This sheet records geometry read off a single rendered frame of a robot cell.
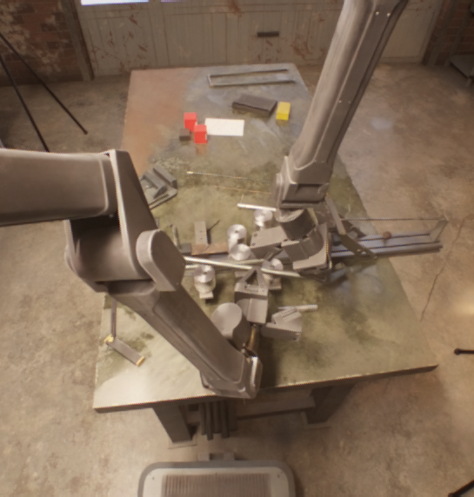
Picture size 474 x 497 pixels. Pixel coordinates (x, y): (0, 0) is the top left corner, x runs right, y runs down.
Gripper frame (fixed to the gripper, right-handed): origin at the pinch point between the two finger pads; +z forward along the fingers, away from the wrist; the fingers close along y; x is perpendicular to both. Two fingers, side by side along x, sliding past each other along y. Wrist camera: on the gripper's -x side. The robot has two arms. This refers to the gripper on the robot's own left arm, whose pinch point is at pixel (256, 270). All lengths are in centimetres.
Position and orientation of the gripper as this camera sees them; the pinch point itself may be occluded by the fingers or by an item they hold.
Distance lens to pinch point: 82.0
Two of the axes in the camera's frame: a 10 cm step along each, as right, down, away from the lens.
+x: -9.9, -1.4, 1.0
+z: 1.7, -7.6, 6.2
